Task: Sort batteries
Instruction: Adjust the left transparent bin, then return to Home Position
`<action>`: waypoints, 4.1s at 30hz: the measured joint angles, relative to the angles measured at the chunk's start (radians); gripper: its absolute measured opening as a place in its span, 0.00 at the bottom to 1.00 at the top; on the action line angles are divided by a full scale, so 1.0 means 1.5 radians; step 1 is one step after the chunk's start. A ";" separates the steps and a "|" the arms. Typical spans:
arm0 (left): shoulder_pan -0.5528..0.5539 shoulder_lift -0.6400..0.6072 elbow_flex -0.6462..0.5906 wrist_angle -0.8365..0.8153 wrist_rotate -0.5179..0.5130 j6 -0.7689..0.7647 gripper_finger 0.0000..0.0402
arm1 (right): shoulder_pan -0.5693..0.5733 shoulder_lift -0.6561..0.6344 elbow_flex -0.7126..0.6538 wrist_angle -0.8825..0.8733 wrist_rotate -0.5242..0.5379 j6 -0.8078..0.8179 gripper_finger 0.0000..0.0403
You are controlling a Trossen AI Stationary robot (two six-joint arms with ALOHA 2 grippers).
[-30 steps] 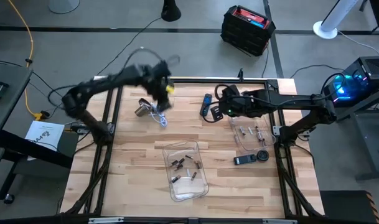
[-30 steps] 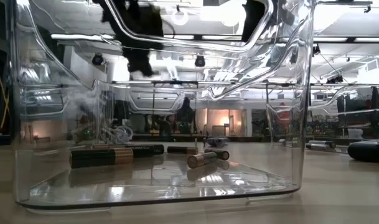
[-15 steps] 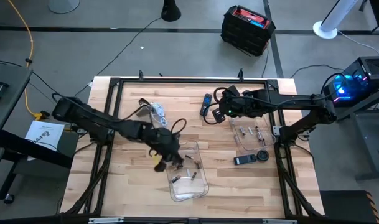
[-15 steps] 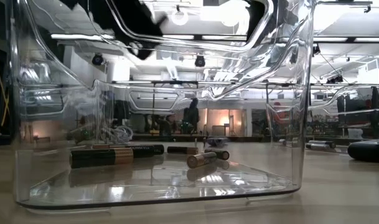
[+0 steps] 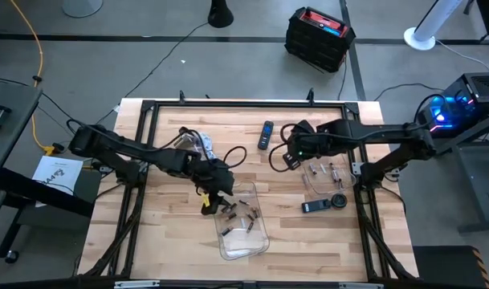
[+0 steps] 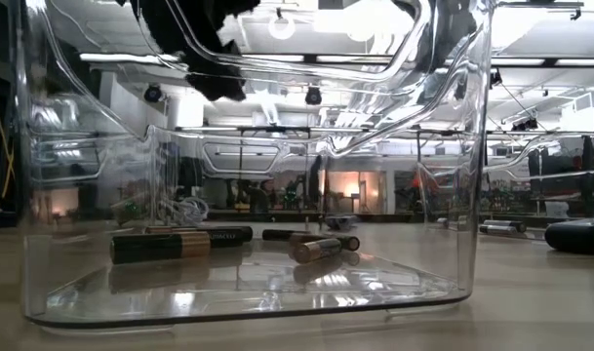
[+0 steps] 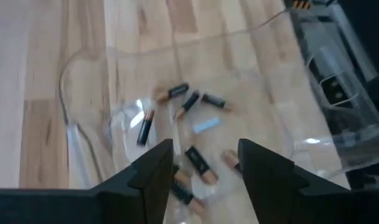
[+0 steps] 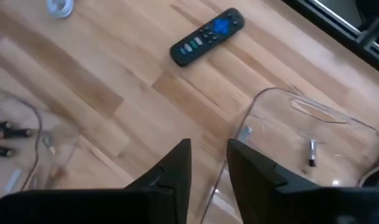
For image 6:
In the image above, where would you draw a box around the white coiled cable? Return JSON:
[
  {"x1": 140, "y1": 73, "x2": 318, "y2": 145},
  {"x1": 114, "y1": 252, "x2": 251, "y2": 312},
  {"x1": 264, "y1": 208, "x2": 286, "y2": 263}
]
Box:
[{"x1": 167, "y1": 196, "x2": 211, "y2": 224}]

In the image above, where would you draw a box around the clear plastic bin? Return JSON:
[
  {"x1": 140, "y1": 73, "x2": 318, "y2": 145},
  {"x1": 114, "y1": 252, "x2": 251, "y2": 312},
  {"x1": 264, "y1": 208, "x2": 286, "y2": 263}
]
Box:
[
  {"x1": 13, "y1": 0, "x2": 495, "y2": 337},
  {"x1": 422, "y1": 129, "x2": 594, "y2": 241}
]

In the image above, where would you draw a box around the black overhead light bar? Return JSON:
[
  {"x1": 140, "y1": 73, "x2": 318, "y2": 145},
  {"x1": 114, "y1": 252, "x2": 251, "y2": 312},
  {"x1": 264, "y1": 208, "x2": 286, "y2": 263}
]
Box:
[{"x1": 79, "y1": 52, "x2": 594, "y2": 68}]

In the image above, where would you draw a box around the white hanging ring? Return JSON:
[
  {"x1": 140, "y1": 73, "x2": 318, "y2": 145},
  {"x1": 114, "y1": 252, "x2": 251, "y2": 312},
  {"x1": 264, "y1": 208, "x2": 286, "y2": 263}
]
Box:
[{"x1": 268, "y1": 8, "x2": 297, "y2": 42}]

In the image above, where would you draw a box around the yellow cable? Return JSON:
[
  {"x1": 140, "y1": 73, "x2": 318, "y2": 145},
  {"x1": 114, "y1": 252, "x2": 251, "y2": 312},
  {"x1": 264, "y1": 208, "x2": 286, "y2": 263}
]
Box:
[{"x1": 0, "y1": 23, "x2": 16, "y2": 199}]

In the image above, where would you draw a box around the black rectangular device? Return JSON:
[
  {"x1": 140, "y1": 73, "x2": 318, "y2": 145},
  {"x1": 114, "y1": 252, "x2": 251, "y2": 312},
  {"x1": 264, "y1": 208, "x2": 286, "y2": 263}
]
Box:
[{"x1": 543, "y1": 215, "x2": 594, "y2": 255}]

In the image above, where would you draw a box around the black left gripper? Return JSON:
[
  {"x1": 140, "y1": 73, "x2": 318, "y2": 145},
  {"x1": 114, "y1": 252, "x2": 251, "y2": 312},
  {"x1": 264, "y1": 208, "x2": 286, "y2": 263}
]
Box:
[{"x1": 128, "y1": 0, "x2": 261, "y2": 102}]

